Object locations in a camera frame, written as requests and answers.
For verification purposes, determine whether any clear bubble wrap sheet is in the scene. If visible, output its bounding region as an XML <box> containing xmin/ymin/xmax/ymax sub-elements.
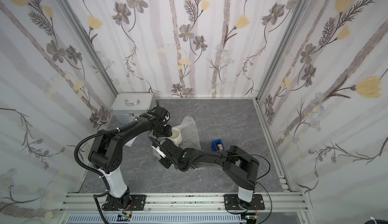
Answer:
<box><xmin>174</xmin><ymin>116</ymin><xmax>201</xmax><ymax>150</ymax></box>

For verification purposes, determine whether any cream ceramic mug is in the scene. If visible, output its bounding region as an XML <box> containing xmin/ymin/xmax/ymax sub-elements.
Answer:
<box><xmin>169</xmin><ymin>128</ymin><xmax>182</xmax><ymax>147</ymax></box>

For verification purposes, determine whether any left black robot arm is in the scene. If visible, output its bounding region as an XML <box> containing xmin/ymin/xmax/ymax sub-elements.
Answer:
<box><xmin>88</xmin><ymin>106</ymin><xmax>172</xmax><ymax>211</ymax></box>

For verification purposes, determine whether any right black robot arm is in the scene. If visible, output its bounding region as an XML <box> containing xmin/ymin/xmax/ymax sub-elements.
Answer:
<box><xmin>149</xmin><ymin>137</ymin><xmax>260</xmax><ymax>209</ymax></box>

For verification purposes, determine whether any white paper sheet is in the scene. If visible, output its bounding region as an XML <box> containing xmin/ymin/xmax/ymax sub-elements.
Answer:
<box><xmin>125</xmin><ymin>136</ymin><xmax>137</xmax><ymax>147</ymax></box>

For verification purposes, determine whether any silver metal case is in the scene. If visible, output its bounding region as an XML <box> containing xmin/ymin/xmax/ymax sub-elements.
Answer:
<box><xmin>111</xmin><ymin>93</ymin><xmax>155</xmax><ymax>124</ymax></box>

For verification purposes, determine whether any blue tape dispenser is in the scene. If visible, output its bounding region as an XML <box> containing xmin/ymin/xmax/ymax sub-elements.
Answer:
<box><xmin>211</xmin><ymin>139</ymin><xmax>224</xmax><ymax>152</ymax></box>

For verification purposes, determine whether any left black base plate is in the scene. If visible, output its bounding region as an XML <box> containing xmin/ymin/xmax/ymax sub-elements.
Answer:
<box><xmin>102</xmin><ymin>194</ymin><xmax>147</xmax><ymax>211</ymax></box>

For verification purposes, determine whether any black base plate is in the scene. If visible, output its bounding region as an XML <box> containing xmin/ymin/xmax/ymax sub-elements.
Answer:
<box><xmin>223</xmin><ymin>194</ymin><xmax>265</xmax><ymax>211</ymax></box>
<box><xmin>102</xmin><ymin>194</ymin><xmax>147</xmax><ymax>211</ymax></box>

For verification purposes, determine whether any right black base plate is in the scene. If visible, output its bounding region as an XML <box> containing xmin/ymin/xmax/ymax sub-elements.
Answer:
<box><xmin>223</xmin><ymin>194</ymin><xmax>265</xmax><ymax>211</ymax></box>

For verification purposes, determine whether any black corrugated cable hose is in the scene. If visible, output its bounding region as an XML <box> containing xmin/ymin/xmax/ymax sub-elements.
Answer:
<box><xmin>74</xmin><ymin>128</ymin><xmax>122</xmax><ymax>224</ymax></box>

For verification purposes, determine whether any aluminium front rail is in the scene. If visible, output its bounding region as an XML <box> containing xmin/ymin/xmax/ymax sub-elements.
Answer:
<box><xmin>59</xmin><ymin>193</ymin><xmax>310</xmax><ymax>224</ymax></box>

